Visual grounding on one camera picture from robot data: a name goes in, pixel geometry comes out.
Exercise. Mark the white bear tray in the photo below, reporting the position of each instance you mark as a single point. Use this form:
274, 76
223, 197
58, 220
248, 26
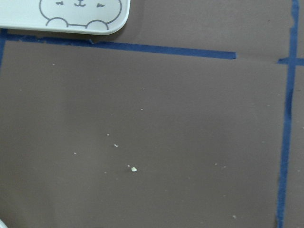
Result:
95, 17

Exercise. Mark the white round plate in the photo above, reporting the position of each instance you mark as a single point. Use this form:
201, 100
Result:
2, 224

